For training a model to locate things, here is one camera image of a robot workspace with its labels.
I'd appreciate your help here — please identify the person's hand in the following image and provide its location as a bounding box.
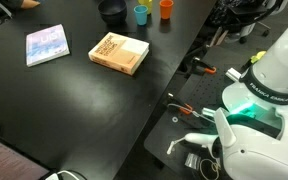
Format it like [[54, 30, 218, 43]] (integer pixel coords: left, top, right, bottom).
[[21, 0, 39, 9]]

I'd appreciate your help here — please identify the blue plastic cup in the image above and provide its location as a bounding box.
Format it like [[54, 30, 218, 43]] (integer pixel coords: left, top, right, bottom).
[[134, 5, 148, 26]]

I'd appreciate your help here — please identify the yellow-green plastic cup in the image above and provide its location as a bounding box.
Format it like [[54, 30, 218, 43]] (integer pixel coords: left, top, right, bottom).
[[137, 0, 152, 15]]

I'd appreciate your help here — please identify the orange plastic cup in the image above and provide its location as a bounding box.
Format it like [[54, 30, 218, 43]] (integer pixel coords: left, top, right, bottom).
[[159, 0, 174, 19]]

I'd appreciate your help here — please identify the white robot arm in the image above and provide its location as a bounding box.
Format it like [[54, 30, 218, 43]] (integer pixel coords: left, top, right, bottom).
[[184, 28, 288, 180]]

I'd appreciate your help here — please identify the purple white book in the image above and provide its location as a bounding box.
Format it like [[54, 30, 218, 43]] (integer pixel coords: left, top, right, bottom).
[[26, 24, 70, 67]]

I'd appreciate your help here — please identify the black bowl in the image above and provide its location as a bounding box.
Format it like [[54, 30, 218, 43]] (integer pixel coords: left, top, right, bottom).
[[98, 0, 127, 25]]

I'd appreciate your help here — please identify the orange hardcover book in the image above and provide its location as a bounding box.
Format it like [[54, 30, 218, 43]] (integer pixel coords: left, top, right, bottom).
[[88, 32, 149, 75]]

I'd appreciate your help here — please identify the laptop computer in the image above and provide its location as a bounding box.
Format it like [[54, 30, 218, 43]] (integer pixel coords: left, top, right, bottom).
[[0, 137, 52, 180]]

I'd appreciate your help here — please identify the black orange clamp lower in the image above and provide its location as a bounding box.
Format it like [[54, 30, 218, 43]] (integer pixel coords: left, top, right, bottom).
[[167, 93, 193, 115]]

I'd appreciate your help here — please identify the black orange clamp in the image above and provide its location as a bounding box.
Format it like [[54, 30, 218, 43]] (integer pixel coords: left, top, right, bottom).
[[191, 57, 216, 74], [167, 93, 193, 115]]

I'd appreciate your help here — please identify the black orange clamp upper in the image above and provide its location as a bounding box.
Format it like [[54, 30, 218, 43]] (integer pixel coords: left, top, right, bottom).
[[191, 57, 216, 74]]

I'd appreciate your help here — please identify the office chair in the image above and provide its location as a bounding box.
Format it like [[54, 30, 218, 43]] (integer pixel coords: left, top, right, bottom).
[[216, 0, 288, 45]]

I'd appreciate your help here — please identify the small plastic bag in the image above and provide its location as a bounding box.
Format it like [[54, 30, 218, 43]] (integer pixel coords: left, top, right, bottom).
[[185, 153, 200, 169]]

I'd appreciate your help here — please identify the rubber band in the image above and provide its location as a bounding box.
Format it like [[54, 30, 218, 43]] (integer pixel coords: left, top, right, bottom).
[[199, 159, 221, 180]]

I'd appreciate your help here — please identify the white cable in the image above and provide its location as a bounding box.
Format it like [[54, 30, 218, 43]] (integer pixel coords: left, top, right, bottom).
[[45, 169, 82, 180]]

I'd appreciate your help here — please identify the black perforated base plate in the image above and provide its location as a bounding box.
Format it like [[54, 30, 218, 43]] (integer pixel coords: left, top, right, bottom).
[[144, 44, 261, 180]]

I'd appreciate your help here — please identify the white bracket block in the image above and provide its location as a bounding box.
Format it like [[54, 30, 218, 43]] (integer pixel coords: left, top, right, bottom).
[[225, 68, 241, 82]]

